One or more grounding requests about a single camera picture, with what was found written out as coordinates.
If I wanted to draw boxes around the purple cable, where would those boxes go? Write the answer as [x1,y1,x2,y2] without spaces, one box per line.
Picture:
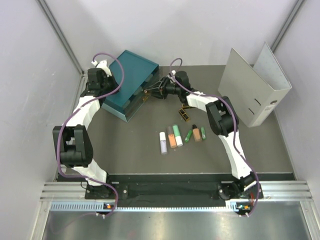
[56,51,126,218]
[169,58,260,217]

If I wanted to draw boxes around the green mascara tube left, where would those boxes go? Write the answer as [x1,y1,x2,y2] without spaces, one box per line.
[184,130,193,143]

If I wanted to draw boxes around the white lavender tube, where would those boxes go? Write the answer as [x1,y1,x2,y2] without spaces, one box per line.
[159,131,168,155]

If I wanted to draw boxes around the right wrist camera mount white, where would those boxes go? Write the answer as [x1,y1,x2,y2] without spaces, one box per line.
[167,70,176,83]

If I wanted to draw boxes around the green mascara tube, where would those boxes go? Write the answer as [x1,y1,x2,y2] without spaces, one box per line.
[184,130,193,143]
[200,127,207,140]

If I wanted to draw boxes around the white cable duct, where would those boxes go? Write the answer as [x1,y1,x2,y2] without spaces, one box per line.
[49,198,253,213]

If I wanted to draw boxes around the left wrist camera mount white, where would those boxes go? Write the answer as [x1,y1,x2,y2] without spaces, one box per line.
[91,60,112,77]

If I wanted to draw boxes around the green tube white cap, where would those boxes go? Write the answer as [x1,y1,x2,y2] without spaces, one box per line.
[172,124,183,147]

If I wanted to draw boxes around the gold black lipstick lower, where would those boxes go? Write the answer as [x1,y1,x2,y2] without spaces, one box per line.
[178,108,190,122]

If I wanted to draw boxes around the grey ring binder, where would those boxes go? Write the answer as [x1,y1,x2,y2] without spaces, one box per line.
[218,43,292,128]

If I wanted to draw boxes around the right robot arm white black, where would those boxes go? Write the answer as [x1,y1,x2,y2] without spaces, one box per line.
[145,71,261,200]

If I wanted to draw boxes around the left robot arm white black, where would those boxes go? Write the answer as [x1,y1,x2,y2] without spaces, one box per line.
[52,63,120,199]

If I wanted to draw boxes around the green mascara tube right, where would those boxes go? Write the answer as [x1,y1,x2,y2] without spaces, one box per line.
[200,127,207,140]

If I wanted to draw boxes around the gold black lipstick upper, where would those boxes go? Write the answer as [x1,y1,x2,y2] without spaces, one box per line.
[182,105,193,110]

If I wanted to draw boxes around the gold black lipstick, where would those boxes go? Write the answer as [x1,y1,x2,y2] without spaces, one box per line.
[182,105,193,110]
[178,108,190,122]

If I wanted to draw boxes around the orange tube grey cap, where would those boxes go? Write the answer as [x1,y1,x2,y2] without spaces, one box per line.
[166,126,177,149]

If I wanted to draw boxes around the aluminium rail frame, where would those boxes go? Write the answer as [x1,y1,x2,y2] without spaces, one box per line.
[40,180,312,206]

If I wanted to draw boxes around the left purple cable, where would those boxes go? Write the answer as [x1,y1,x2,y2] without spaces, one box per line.
[56,51,126,218]

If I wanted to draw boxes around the teal drawer organizer box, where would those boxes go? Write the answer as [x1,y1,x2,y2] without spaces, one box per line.
[102,50,160,122]

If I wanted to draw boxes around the clear drawer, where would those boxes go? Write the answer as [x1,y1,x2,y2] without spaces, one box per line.
[124,87,149,122]

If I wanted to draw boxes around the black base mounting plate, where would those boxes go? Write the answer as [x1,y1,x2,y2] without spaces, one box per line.
[84,173,265,201]

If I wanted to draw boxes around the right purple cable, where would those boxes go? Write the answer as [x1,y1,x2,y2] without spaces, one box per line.
[169,58,260,217]

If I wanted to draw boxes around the foundation bottle black cap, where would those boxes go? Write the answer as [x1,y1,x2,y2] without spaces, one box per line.
[192,124,202,142]

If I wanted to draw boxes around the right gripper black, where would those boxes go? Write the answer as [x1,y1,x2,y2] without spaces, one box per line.
[147,77,182,100]

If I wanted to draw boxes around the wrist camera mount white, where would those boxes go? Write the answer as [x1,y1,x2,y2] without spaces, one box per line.
[91,60,112,77]
[167,70,176,83]

